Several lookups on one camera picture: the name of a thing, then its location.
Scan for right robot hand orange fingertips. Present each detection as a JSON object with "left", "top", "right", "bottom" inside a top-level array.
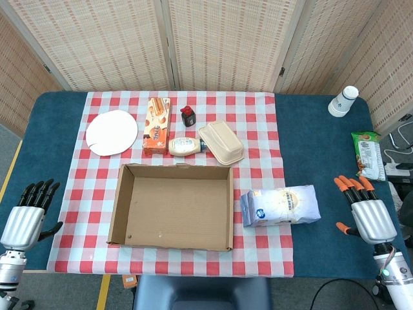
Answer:
[{"left": 334, "top": 175, "right": 398, "bottom": 245}]

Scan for red white checkered tablecloth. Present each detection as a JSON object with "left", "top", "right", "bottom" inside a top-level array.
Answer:
[{"left": 46, "top": 90, "right": 295, "bottom": 278}]

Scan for orange biscuit box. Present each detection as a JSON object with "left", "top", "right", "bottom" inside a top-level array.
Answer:
[{"left": 142, "top": 98, "right": 171, "bottom": 156}]

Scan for orange small box under table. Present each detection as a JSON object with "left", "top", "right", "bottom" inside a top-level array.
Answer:
[{"left": 121, "top": 274, "right": 139, "bottom": 289}]

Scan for mayonnaise squeeze bottle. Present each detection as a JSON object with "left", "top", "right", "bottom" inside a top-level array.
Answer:
[{"left": 168, "top": 136, "right": 210, "bottom": 158}]

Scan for beige takeaway food container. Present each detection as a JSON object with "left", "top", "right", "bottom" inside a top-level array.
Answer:
[{"left": 197, "top": 121, "right": 245, "bottom": 167}]

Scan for white paper cup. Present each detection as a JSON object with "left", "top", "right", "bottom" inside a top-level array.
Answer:
[{"left": 327, "top": 85, "right": 360, "bottom": 118}]

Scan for white paper plate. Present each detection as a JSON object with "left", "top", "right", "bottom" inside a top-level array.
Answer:
[{"left": 85, "top": 109, "right": 139, "bottom": 157}]

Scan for woven folding screen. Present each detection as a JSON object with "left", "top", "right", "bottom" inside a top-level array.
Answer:
[{"left": 0, "top": 0, "right": 413, "bottom": 138}]

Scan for dark soy sauce bottle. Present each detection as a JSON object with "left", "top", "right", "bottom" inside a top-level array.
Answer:
[{"left": 180, "top": 105, "right": 196, "bottom": 128}]

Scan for brown cardboard box tray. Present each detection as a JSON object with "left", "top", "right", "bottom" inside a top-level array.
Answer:
[{"left": 106, "top": 163, "right": 234, "bottom": 252}]

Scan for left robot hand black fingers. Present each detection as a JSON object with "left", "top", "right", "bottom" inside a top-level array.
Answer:
[{"left": 0, "top": 178, "right": 64, "bottom": 251}]

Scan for white cable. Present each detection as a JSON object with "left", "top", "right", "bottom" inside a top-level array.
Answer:
[{"left": 383, "top": 121, "right": 413, "bottom": 166}]

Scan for white power strip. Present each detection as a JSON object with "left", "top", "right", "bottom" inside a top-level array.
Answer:
[{"left": 384, "top": 162, "right": 411, "bottom": 177}]

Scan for black cable on floor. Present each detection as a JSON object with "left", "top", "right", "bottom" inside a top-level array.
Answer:
[{"left": 310, "top": 278, "right": 381, "bottom": 310}]

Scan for green snack bag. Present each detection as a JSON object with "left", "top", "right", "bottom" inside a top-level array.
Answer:
[{"left": 350, "top": 130, "right": 387, "bottom": 181}]

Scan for dark blue chair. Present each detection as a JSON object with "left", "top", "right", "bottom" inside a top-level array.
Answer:
[{"left": 132, "top": 274, "right": 272, "bottom": 310}]

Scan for white-blue snack bag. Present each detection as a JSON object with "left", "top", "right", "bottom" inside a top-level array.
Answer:
[{"left": 239, "top": 184, "right": 321, "bottom": 228}]

